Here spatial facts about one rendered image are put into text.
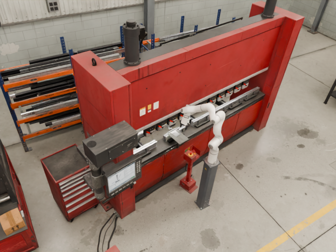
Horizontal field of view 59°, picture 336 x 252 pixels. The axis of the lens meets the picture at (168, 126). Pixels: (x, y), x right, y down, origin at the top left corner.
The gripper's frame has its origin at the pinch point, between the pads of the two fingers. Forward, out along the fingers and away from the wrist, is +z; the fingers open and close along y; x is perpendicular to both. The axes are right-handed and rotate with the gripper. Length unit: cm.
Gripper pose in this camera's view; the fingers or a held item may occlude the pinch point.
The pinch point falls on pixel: (183, 127)
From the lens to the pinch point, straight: 391.8
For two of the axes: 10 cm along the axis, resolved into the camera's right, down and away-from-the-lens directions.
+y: -7.1, -3.8, 5.9
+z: -2.4, 9.2, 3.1
